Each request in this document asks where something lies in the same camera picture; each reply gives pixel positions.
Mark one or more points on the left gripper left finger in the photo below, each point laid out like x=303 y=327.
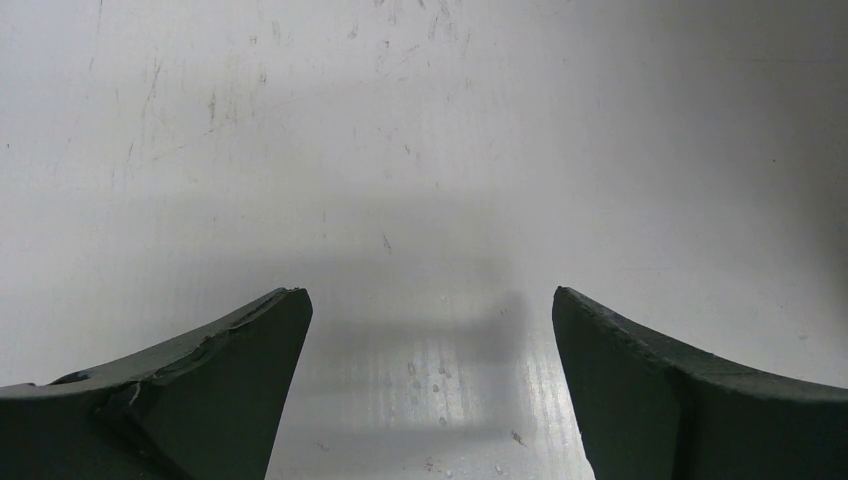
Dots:
x=205 y=404

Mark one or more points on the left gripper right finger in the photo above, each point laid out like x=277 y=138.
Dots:
x=649 y=406

